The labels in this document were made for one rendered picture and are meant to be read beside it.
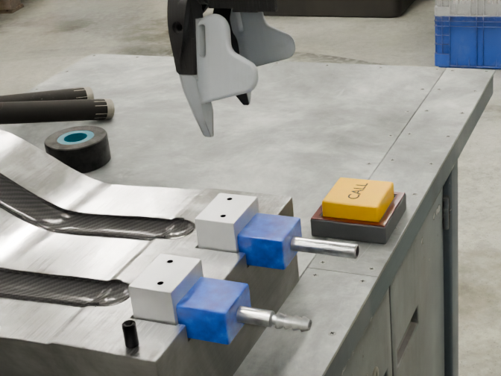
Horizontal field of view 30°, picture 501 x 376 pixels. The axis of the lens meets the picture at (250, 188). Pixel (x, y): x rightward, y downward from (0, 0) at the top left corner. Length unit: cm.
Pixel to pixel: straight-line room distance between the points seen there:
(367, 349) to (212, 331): 47
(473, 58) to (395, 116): 263
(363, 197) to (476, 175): 201
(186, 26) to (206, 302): 20
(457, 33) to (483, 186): 110
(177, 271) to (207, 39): 17
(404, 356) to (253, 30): 68
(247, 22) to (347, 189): 29
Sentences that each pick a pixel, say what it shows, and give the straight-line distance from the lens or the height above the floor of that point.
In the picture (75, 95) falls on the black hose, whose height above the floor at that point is 83.
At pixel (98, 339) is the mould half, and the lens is 69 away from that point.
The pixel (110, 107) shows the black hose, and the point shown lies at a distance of 134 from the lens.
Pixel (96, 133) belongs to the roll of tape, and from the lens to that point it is 121.
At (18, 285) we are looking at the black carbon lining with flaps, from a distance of 80.
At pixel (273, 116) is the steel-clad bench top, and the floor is 80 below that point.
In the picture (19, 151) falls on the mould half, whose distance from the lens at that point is 96.
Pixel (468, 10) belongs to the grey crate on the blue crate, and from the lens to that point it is 383.
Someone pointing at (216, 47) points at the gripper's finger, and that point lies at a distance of 69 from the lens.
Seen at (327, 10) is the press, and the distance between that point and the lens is 474.
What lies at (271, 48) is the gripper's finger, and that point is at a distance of 75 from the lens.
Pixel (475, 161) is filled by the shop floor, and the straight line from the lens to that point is 306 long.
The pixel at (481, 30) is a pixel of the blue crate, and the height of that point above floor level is 16.
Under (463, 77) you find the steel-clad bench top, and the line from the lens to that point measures 139.
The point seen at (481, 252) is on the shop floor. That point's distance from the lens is 254.
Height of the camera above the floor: 126
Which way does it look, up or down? 25 degrees down
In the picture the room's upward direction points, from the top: 6 degrees counter-clockwise
